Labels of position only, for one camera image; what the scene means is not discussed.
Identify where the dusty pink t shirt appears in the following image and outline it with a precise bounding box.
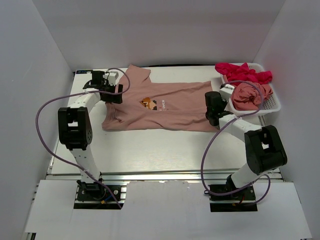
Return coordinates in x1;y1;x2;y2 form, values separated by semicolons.
101;65;215;132

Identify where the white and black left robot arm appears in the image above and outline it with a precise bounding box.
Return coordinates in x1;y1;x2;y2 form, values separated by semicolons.
58;68;124;200

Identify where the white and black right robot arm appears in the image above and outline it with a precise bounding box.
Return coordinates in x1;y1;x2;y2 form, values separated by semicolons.
200;91;288;200

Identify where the black xdof label sticker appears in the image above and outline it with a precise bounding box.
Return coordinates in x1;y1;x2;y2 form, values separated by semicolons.
75;69;92;75

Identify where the coral pink t shirt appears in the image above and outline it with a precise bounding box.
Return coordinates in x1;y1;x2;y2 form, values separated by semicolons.
230;82;273;111

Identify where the magenta t shirt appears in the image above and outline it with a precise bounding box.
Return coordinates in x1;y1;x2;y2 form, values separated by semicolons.
215;62;273;86

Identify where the white perforated plastic basket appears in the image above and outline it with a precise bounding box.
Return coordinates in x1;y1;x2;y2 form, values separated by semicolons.
228;62;281;116

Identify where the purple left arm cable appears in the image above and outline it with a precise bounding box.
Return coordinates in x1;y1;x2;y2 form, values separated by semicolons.
35;67;132;210

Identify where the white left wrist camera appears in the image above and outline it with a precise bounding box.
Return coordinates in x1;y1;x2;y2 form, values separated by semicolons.
102;71;119;86

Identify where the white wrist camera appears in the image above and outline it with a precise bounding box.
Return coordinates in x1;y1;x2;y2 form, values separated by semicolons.
102;71;119;86
218;83;235;102

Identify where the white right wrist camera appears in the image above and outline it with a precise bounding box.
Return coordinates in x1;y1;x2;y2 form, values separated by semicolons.
218;83;235;102

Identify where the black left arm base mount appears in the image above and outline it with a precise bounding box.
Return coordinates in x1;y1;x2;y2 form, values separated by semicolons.
73;185;127;210

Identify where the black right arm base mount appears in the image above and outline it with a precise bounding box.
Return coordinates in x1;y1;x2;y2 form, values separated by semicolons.
203;186;258;213

